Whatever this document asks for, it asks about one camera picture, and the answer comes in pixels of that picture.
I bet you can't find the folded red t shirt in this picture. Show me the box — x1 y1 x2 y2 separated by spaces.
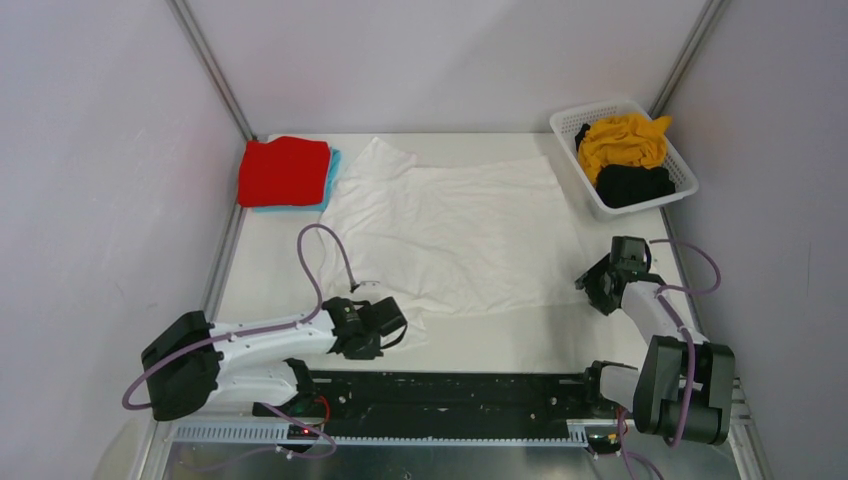
237 136 331 208

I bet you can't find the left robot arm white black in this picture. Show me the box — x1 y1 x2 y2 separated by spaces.
141 297 408 421

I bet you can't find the purple cable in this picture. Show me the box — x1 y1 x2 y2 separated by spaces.
121 223 362 462
616 238 723 480

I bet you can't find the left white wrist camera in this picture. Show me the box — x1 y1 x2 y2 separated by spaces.
350 280 381 295

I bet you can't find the white t shirt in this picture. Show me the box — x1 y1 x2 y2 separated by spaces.
317 138 589 345

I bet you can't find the aluminium frame post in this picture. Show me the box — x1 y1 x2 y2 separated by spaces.
648 0 731 117
165 0 257 141

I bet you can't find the left small electronics board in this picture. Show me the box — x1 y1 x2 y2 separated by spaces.
286 424 321 442

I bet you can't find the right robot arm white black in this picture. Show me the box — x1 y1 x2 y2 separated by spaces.
575 236 735 447

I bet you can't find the crumpled black t shirt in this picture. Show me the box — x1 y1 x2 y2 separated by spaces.
575 124 675 208

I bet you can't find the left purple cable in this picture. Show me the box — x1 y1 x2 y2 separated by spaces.
121 223 362 462

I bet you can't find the grey slotted cable duct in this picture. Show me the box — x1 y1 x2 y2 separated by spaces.
171 421 589 448

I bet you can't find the folded cyan t shirt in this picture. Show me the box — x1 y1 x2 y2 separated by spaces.
252 148 342 213

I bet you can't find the left aluminium frame post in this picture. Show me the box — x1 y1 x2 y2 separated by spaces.
165 0 257 141

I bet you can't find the small electronics board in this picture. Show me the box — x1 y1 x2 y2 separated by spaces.
286 424 321 442
586 432 622 459

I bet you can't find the right aluminium frame post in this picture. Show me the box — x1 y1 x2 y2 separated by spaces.
648 0 731 117

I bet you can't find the crumpled yellow t shirt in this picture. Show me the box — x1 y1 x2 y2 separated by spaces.
575 113 673 186

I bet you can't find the right small electronics board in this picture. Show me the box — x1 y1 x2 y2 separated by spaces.
586 432 622 459

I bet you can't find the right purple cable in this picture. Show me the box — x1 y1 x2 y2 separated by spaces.
616 238 723 480

